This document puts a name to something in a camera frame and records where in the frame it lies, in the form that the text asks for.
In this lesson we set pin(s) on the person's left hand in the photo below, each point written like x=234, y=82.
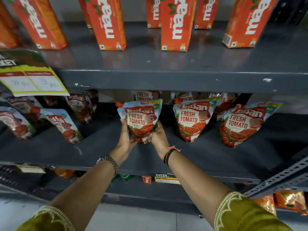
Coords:
x=124, y=146

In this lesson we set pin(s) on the person's right hand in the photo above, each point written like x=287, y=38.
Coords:
x=160, y=141

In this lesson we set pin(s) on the person's left thumb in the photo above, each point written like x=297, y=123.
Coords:
x=133, y=142

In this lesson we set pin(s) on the person's right thumb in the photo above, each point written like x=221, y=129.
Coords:
x=150, y=137

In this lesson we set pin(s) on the white tomato ketchup pouch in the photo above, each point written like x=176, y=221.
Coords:
x=140, y=117

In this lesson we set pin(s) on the person's left forearm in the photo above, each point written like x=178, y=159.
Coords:
x=89, y=185

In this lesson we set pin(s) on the person's right forearm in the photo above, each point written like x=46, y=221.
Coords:
x=195, y=182

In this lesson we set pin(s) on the red and black wrist threads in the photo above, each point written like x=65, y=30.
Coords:
x=169, y=155

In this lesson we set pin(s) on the silver metal wristwatch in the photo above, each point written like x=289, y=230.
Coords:
x=109, y=161

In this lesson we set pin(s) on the green packet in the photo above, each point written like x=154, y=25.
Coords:
x=125, y=177

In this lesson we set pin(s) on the small red packet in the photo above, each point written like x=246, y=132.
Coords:
x=146, y=180

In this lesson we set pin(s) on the small shelf edge label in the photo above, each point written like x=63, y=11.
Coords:
x=166, y=179

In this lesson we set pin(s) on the row of ketchup pouches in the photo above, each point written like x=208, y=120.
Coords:
x=192, y=120

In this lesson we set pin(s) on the grey metal shelf rack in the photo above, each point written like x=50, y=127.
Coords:
x=168, y=81

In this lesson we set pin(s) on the pale shelf edge label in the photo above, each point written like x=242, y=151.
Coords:
x=31, y=168

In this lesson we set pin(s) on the yellow and white price sign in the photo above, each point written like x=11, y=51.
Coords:
x=36, y=81

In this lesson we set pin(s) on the olive green embroidered left sleeve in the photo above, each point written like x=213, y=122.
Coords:
x=48, y=221

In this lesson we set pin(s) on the olive green embroidered sleeve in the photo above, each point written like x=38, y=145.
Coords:
x=48, y=221
x=243, y=216

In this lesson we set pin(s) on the row of orange juice cartons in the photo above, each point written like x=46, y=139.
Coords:
x=176, y=24

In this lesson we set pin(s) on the olive green embroidered right sleeve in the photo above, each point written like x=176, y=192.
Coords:
x=243, y=216

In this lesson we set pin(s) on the shiny orange snack packet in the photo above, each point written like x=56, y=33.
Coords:
x=291, y=200
x=266, y=203

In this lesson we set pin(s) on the grey slotted angle post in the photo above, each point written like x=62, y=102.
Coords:
x=279, y=178

